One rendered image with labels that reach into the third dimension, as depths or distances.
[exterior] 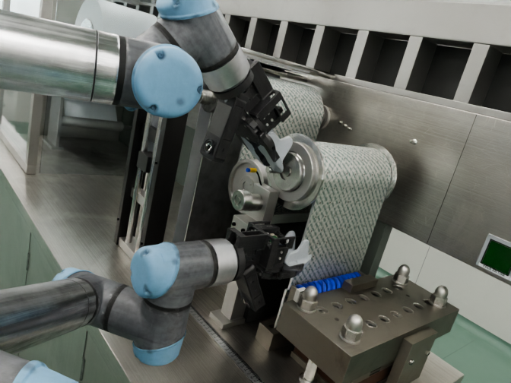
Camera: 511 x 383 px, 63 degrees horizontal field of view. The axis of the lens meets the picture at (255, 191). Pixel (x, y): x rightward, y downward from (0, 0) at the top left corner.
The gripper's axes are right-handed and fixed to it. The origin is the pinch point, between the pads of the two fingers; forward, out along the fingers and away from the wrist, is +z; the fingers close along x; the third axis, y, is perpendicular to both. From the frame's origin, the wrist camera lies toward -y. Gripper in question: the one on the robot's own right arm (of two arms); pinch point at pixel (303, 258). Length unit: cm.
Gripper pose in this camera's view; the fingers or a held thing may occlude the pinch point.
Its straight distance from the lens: 84.9
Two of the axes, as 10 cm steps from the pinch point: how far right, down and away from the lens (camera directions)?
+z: 7.5, 0.0, 6.6
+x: -6.2, -3.6, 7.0
